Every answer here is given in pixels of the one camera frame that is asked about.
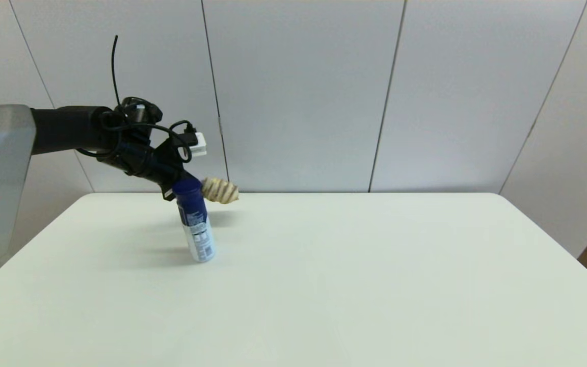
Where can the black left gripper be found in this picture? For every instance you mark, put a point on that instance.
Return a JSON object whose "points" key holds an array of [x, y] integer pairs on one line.
{"points": [[153, 163]]}

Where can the long twisted bread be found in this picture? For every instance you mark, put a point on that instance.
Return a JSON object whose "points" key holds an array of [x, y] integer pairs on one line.
{"points": [[220, 191]]}

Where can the blue and white bottle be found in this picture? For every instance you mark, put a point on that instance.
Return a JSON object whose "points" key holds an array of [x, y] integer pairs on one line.
{"points": [[199, 239]]}

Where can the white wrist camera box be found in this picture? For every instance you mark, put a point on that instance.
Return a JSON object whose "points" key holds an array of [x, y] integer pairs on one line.
{"points": [[197, 145]]}

